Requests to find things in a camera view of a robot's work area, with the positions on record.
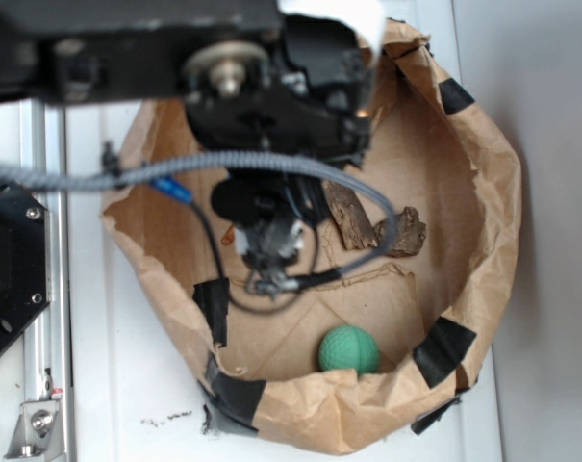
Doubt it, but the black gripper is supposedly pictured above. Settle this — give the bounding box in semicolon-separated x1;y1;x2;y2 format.
184;15;373;298

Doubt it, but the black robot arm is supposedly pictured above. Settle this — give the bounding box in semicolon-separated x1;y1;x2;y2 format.
0;1;373;297

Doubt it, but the green dimpled ball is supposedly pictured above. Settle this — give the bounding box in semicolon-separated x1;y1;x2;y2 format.
318;325;380;375

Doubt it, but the long flat bark piece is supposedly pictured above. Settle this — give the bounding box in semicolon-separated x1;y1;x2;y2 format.
322;180;378;250

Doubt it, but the chunky brown bark piece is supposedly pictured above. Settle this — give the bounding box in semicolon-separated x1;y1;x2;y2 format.
387;206;427;258

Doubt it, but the orange conch seashell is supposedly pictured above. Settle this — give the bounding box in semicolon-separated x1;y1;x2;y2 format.
221;225;235;246

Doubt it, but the brown paper bag bin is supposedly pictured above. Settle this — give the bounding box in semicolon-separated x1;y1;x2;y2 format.
102;21;521;455

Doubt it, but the thin black wire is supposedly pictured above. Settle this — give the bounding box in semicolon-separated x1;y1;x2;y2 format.
145;176;320;315

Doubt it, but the aluminium extrusion rail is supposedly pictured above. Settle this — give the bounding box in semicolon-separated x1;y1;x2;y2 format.
20;101;77;461

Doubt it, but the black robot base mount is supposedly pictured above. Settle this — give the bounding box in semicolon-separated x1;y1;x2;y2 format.
0;179;49;357

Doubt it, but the grey braided cable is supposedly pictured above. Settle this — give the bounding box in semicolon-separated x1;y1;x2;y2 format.
0;149;398;293

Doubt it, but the metal corner bracket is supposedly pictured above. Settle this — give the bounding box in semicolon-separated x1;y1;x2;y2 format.
2;400;65;461

